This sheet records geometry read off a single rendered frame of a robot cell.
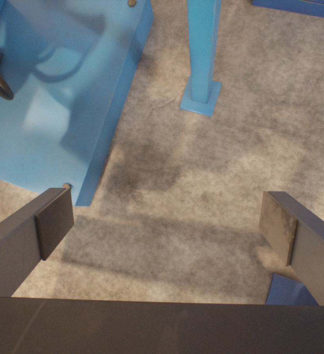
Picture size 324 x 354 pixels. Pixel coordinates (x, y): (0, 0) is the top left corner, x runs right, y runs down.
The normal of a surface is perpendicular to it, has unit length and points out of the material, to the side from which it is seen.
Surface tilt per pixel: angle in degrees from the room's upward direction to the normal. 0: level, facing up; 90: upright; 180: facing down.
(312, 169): 0
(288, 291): 0
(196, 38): 90
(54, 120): 0
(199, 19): 90
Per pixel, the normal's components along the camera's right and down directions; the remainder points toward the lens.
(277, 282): -0.14, -0.13
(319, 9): -0.30, 0.95
